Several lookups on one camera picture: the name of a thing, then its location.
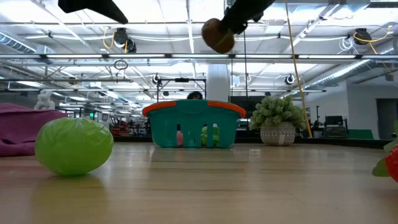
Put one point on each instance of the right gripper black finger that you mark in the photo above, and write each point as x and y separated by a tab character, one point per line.
245	12

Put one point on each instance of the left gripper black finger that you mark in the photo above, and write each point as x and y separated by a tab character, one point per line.
93	6

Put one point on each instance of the brown toy kiwi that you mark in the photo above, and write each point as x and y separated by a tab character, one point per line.
214	39

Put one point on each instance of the teal basket with orange rim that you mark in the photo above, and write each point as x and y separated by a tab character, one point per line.
192	115

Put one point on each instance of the round green toy fruit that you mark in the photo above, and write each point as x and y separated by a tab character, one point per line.
74	146

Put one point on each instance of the red toy strawberry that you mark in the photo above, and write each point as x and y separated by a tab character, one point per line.
393	163

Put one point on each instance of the person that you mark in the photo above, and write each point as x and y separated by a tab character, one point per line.
195	96

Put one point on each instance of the white robot figure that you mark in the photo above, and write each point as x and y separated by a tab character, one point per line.
44	101

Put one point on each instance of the green plant in patterned pot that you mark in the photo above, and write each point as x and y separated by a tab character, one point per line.
277	133

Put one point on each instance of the black monitor cart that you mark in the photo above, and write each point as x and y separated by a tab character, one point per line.
334	121

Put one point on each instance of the purple cloth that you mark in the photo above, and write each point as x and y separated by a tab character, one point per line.
21	130

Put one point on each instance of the green mat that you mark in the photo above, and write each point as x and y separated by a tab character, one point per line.
360	134

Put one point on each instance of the black gantry frame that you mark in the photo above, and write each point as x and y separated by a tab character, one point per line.
182	80

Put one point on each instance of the black aluminium table frame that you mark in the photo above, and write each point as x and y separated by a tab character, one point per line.
342	143

